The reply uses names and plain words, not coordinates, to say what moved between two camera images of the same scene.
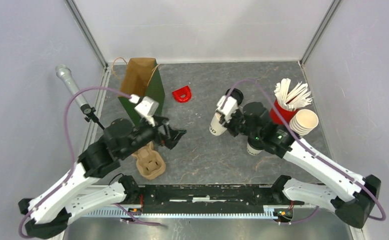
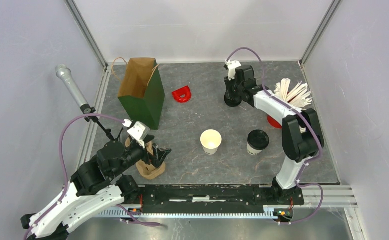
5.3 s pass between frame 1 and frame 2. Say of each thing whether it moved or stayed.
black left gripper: moved
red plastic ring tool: stayed
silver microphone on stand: stayed
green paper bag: stayed
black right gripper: moved
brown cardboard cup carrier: stayed
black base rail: stayed
